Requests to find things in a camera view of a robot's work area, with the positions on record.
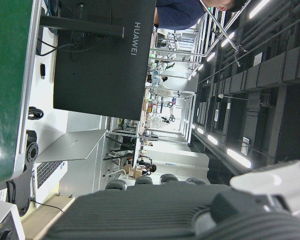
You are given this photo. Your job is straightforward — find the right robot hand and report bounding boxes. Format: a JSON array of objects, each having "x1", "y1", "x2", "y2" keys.
[{"x1": 43, "y1": 157, "x2": 300, "y2": 240}]

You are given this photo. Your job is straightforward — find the background person with black hair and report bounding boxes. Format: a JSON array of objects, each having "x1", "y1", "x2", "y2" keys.
[{"x1": 137, "y1": 163, "x2": 158, "y2": 176}]

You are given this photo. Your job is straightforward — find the silver laptop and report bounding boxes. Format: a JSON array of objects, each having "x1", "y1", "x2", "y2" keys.
[{"x1": 33, "y1": 128, "x2": 109, "y2": 190}]

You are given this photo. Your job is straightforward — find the white conveyor control box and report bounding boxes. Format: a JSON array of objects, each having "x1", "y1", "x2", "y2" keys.
[{"x1": 0, "y1": 198, "x2": 26, "y2": 240}]

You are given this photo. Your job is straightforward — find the black Huawei monitor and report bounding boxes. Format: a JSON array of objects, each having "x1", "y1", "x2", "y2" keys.
[{"x1": 39, "y1": 0, "x2": 158, "y2": 121}]

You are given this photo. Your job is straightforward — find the black USB dongle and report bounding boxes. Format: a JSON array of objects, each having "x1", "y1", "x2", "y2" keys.
[{"x1": 39, "y1": 63, "x2": 47, "y2": 81}]

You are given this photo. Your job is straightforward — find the green conveyor belt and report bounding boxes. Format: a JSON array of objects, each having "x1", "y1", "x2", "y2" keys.
[{"x1": 0, "y1": 0, "x2": 45, "y2": 188}]

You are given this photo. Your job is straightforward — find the person in navy shirt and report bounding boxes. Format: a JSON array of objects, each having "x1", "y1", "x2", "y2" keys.
[{"x1": 153, "y1": 0, "x2": 251, "y2": 30}]

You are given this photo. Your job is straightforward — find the thin black cable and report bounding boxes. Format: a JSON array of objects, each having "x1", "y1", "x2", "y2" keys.
[{"x1": 29, "y1": 197, "x2": 66, "y2": 214}]

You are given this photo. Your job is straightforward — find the black flange mount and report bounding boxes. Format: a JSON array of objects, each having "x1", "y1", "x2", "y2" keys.
[{"x1": 14, "y1": 129, "x2": 40, "y2": 217}]

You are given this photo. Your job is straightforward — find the coiled black cable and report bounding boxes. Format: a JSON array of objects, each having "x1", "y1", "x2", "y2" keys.
[{"x1": 27, "y1": 106, "x2": 44, "y2": 121}]

